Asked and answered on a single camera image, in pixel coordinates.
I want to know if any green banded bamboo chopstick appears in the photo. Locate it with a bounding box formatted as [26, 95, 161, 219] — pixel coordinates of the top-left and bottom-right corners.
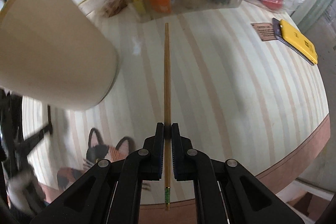
[164, 23, 171, 211]

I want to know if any striped cat table mat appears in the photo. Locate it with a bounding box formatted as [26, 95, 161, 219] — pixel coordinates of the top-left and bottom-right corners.
[20, 0, 332, 224]

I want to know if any beige utensil holder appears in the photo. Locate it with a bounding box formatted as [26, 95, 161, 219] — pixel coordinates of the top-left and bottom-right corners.
[1, 0, 118, 110]

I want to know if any brown small card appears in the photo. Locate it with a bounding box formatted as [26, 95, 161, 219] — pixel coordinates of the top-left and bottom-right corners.
[251, 23, 276, 42]

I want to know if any yellow phone case device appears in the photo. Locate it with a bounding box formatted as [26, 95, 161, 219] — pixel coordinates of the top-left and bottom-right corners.
[272, 18, 318, 66]

